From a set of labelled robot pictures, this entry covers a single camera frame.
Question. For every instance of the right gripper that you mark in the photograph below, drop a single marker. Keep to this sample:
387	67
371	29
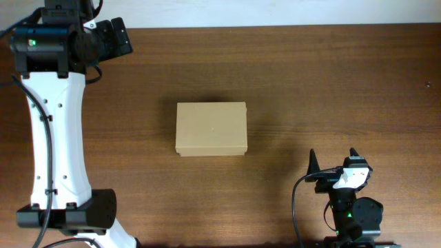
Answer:
327	180

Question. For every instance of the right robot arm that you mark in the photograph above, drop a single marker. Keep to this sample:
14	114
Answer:
357	220

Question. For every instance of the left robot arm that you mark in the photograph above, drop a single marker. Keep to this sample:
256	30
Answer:
53	49

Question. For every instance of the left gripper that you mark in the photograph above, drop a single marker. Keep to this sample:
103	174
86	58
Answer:
114	45

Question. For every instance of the brown cardboard box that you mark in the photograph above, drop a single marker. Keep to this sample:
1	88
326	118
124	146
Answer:
211	129

